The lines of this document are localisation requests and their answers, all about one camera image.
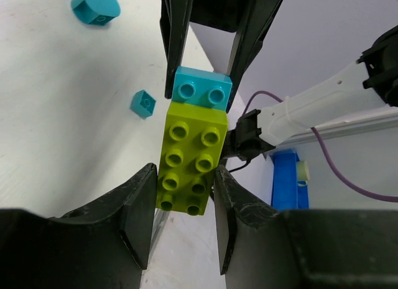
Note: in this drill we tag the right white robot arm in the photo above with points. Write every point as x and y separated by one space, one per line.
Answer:
367 83

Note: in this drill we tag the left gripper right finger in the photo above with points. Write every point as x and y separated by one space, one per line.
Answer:
261 247

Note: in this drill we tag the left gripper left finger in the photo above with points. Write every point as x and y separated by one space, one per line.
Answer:
103 244

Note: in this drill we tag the long cyan lego brick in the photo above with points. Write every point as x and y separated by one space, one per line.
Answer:
201 88

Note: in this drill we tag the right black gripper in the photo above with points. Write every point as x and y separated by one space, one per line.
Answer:
250 19

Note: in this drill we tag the blue plastic clamp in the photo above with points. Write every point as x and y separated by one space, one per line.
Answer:
291 176

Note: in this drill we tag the small cyan lego brick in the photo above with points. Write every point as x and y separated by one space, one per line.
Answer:
143 104

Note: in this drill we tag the long green lego brick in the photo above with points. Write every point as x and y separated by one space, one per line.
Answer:
191 149

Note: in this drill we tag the cyan round lego piece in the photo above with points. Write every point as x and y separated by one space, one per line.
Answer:
95 12

